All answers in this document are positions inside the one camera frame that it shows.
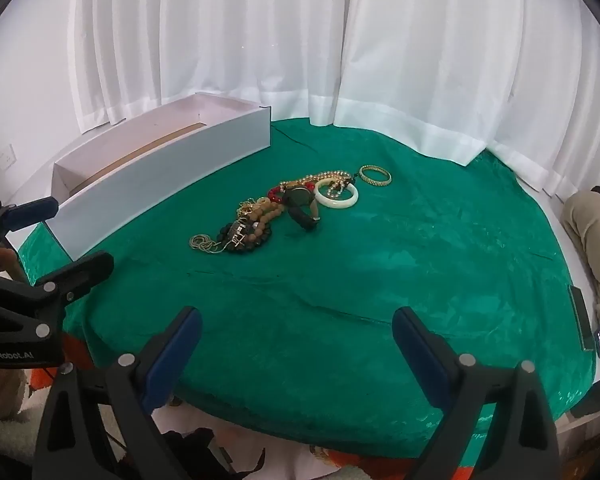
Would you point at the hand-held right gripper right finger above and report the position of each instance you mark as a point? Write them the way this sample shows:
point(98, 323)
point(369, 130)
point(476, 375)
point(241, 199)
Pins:
point(420, 355)

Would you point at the white wall socket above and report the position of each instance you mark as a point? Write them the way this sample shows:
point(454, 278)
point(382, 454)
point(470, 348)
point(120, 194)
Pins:
point(5, 156)

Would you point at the green patterned tablecloth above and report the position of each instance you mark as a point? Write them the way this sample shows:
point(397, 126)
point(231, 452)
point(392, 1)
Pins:
point(330, 270)

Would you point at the long white box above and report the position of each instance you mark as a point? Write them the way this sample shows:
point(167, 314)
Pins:
point(154, 180)

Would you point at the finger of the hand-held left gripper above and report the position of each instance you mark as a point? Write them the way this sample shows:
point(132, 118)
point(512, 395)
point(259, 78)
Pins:
point(87, 272)
point(29, 211)

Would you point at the white curtain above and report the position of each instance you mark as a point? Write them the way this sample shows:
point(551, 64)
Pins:
point(260, 35)

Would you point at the white jade bangle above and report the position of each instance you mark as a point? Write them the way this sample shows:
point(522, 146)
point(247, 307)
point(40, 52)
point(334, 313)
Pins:
point(330, 203)

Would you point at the dark rectangular device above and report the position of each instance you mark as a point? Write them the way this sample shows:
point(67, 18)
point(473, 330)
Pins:
point(582, 317)

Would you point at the gold bangle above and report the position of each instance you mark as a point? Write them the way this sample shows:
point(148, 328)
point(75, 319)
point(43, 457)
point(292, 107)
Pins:
point(375, 183)

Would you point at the black wristwatch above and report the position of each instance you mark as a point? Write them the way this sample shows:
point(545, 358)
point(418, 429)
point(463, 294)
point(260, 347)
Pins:
point(305, 220)

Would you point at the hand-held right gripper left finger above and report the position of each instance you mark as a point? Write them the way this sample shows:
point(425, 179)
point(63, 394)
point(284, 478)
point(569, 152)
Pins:
point(179, 350)

